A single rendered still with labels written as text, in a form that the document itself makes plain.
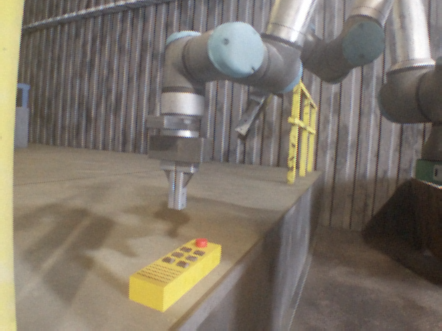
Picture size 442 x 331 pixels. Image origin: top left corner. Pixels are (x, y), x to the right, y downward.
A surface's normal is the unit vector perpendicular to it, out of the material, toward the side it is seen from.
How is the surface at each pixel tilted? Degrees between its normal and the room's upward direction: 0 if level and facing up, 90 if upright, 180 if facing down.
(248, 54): 90
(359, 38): 94
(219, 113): 90
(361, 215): 90
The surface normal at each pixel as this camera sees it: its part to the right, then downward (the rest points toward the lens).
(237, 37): 0.60, 0.07
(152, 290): -0.40, 0.01
